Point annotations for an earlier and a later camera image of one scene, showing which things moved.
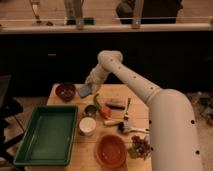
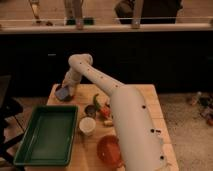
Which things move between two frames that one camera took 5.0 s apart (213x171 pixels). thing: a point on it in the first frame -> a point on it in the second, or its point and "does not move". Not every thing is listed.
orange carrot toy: x=105 y=112 does not move
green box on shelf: x=86 y=21 does not move
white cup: x=87 y=126 does not move
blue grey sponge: x=85 y=90 -> x=61 y=92
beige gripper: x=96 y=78 -> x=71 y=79
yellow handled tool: x=115 y=122 does not move
